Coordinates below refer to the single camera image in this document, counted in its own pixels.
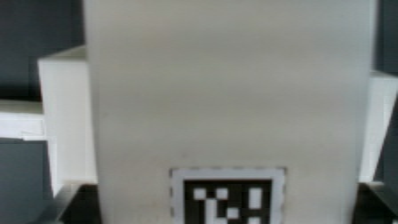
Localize white cabinet body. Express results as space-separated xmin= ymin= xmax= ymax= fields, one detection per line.
xmin=0 ymin=44 xmax=398 ymax=198

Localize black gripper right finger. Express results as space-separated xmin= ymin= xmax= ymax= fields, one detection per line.
xmin=354 ymin=182 xmax=398 ymax=224

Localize white cabinet top block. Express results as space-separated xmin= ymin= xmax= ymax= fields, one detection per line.
xmin=86 ymin=0 xmax=375 ymax=224

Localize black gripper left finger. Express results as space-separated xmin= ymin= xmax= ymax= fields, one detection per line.
xmin=52 ymin=184 xmax=102 ymax=224

